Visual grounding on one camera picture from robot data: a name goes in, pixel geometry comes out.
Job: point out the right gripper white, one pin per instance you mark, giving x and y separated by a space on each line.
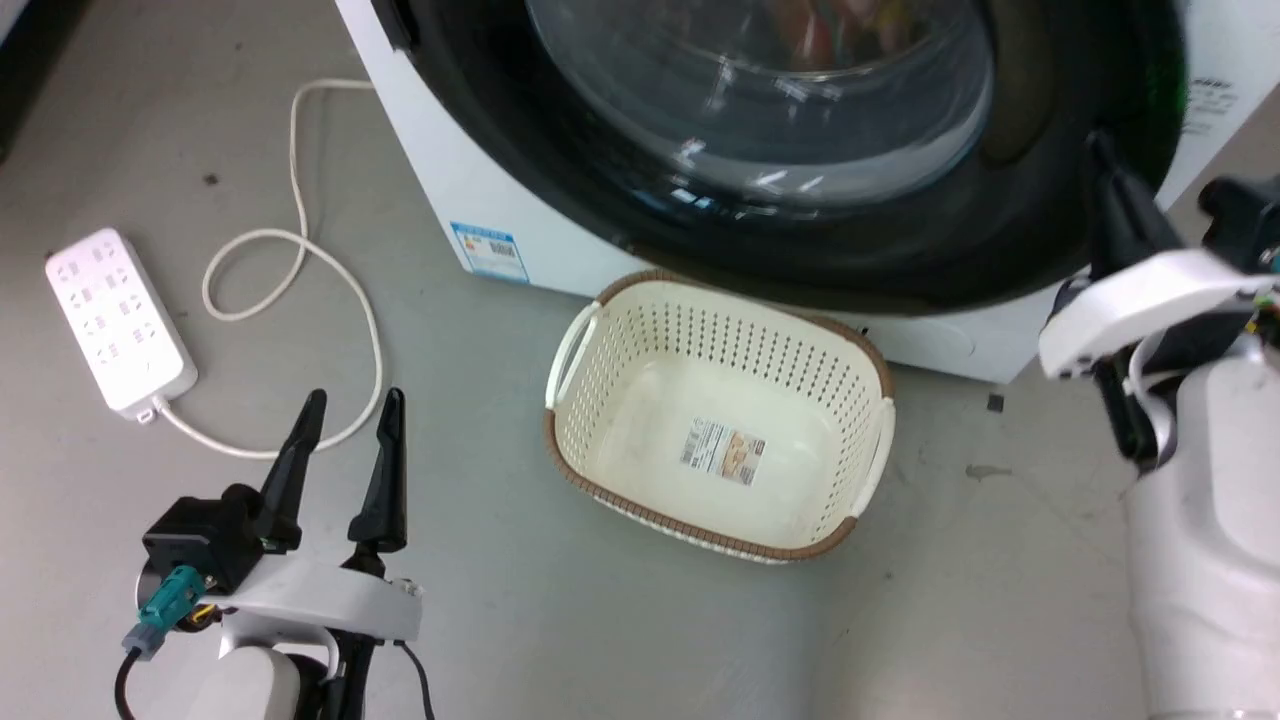
1140 305

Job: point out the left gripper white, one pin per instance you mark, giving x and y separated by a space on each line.
320 597

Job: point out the black round washing machine door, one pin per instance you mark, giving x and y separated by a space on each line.
600 190

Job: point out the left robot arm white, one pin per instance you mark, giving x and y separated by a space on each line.
250 690

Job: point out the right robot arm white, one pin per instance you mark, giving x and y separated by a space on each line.
1210 550

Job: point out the white front-load washing machine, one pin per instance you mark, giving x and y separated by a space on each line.
450 170

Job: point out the black text sticker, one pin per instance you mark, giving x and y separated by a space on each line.
1208 105

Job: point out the white power strip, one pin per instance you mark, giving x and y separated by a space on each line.
115 320

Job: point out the blue energy label sticker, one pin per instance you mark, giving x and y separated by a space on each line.
489 252

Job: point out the cream perforated laundry basket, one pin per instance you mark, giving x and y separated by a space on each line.
640 470

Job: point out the printed label in basket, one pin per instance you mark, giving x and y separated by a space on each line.
723 451

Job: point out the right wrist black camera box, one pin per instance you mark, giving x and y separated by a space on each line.
1245 220

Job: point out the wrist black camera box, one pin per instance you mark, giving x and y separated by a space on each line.
1245 220
200 535

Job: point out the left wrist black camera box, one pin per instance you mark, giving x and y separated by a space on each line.
200 535

